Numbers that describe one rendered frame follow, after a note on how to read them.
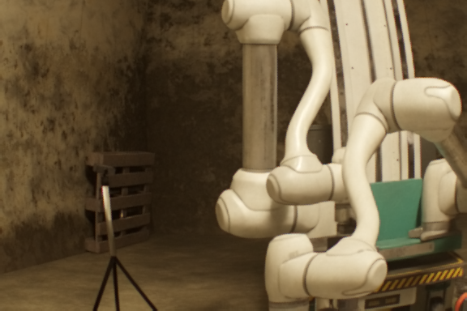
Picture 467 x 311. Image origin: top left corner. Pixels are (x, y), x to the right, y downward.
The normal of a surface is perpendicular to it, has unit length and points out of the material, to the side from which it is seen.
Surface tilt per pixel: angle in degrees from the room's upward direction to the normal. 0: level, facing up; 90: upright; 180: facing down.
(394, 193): 90
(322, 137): 90
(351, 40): 90
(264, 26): 105
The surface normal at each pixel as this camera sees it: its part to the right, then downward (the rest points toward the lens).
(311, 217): 0.20, 0.11
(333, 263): -0.54, -0.60
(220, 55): -0.23, -0.01
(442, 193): -0.61, -0.02
